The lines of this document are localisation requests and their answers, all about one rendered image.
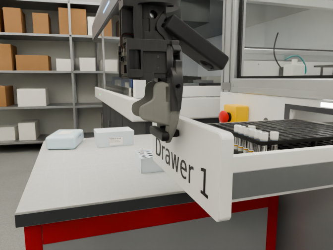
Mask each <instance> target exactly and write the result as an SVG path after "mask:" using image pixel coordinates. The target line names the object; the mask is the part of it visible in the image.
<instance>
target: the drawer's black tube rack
mask: <svg viewBox="0 0 333 250"><path fill-rule="evenodd" d="M218 125H222V126H225V127H228V128H231V129H234V125H241V126H245V127H248V126H249V125H254V126H255V127H256V130H261V131H262V132H268V134H269V135H268V140H270V132H271V131H278V132H279V135H278V140H276V141H275V140H270V141H272V145H277V150H284V149H294V148H305V147H316V146H326V145H333V125H326V124H320V123H315V122H309V121H303V120H298V119H291V120H273V121H253V122H236V123H218ZM242 153H243V151H238V149H234V152H233V154H242Z"/></svg>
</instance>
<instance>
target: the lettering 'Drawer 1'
mask: <svg viewBox="0 0 333 250"><path fill-rule="evenodd" d="M157 140H158V141H159V144H160V152H159V154H158V153H157ZM163 149H165V147H164V146H162V160H163ZM166 151H168V155H167V154H166V163H167V164H168V165H169V166H170V154H169V150H168V149H167V148H166ZM156 154H157V155H158V156H160V154H161V143H160V140H159V139H158V138H156ZM167 157H168V162H167ZM171 159H172V168H173V169H174V162H175V168H176V172H177V170H178V161H179V157H178V158H177V162H176V155H175V154H174V160H173V157H172V152H171ZM182 163H184V165H185V168H183V167H182ZM182 169H183V170H184V171H185V172H187V169H186V163H185V161H184V160H181V162H180V172H181V175H182V177H183V178H184V179H186V177H185V176H184V175H183V174H182ZM191 169H192V170H193V167H192V166H190V165H189V174H188V182H189V183H190V170H191ZM201 171H202V172H204V177H203V191H202V190H201V192H200V193H201V194H202V195H203V196H205V197H206V198H207V199H208V195H206V194H205V183H206V169H204V168H201Z"/></svg>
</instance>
